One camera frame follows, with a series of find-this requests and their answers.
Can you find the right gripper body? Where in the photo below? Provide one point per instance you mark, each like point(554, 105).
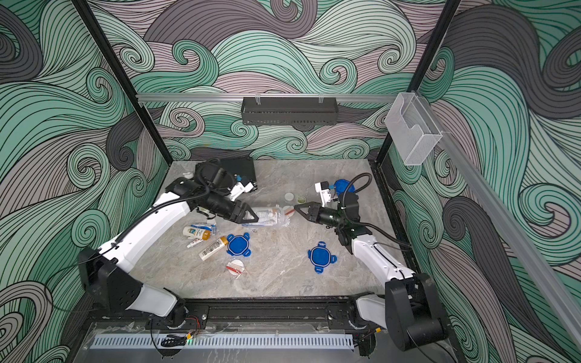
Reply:
point(330, 217)

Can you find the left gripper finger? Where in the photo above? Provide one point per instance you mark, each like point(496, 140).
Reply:
point(247, 215)
point(240, 205)

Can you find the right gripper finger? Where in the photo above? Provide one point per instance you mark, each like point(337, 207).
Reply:
point(309, 208)
point(311, 216)

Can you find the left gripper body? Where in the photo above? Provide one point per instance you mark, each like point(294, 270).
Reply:
point(221, 206)

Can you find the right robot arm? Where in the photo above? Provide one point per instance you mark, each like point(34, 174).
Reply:
point(399, 281)

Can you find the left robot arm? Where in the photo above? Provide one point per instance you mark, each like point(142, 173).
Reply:
point(105, 272)

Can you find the black ribbed case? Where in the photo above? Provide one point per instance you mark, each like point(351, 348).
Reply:
point(223, 175)

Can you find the white tube orange cap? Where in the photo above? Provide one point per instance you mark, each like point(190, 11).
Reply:
point(213, 248)

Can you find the white bottle orange cap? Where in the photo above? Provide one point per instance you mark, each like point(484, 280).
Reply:
point(196, 233)

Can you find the round red white packet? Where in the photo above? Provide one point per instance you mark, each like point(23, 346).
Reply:
point(235, 267)

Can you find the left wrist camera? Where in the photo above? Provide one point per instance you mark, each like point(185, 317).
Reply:
point(241, 187)

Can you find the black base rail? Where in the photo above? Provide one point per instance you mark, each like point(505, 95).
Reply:
point(336, 312)

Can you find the black wall shelf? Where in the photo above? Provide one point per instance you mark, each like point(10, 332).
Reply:
point(289, 111)

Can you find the clear acrylic wall holder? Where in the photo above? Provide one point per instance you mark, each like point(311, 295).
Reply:
point(412, 125)

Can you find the white perforated cable duct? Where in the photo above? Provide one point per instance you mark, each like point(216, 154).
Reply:
point(226, 341)

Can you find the aluminium wall rail right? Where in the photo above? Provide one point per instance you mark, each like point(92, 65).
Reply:
point(464, 153)

